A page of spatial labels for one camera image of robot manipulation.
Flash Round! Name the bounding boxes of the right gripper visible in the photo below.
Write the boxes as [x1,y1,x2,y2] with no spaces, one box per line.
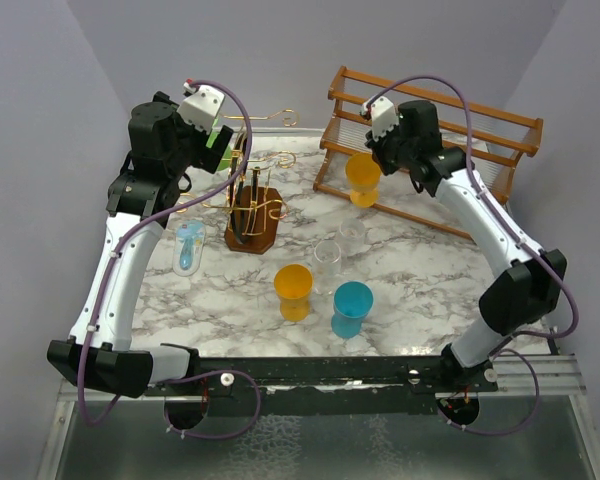
[364,119,415,177]

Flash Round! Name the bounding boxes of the orange wine glass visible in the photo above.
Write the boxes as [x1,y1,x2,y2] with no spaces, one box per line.
[274,264,313,322]
[345,153,381,208]

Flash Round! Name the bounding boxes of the green plastic wine glass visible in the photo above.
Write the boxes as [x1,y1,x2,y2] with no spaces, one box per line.
[206,131,232,172]

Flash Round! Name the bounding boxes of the blue plastic wine glass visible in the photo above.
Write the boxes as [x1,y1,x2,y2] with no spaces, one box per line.
[331,281,374,339]

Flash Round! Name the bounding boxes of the orange wine glass front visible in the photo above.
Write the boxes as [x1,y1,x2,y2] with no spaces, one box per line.
[274,264,313,322]

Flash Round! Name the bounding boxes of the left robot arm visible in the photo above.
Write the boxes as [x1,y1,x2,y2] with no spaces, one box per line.
[47,85,233,398]

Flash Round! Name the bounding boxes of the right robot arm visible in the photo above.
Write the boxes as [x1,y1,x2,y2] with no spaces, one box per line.
[360,96,567,391]

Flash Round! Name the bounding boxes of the clear wine glass rear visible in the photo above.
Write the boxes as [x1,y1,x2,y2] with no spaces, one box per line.
[335,218,366,274]

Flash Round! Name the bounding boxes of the clear wine glass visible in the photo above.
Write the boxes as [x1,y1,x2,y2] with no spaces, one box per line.
[312,240,341,294]
[335,218,366,274]

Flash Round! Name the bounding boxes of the wooden shelf rack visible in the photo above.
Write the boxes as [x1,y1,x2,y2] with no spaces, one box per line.
[313,67,543,226]

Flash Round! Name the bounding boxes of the clear wine glass front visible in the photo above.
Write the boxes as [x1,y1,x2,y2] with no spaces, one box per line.
[312,240,341,294]

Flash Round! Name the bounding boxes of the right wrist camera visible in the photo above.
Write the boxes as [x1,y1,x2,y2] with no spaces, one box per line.
[360,96,399,142]

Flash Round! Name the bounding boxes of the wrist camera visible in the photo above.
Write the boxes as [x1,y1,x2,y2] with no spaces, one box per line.
[177,79,225,134]
[360,96,399,142]

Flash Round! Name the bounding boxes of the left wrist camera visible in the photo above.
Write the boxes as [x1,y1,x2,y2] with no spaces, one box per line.
[177,79,225,134]

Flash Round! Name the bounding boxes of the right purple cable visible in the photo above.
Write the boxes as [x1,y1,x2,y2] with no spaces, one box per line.
[362,74,580,437]

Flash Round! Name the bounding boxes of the gold wire wine glass rack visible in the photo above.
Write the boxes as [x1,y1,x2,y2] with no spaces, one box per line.
[177,108,301,256]

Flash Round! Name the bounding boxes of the black mounting rail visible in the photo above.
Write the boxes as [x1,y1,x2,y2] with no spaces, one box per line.
[145,355,497,416]

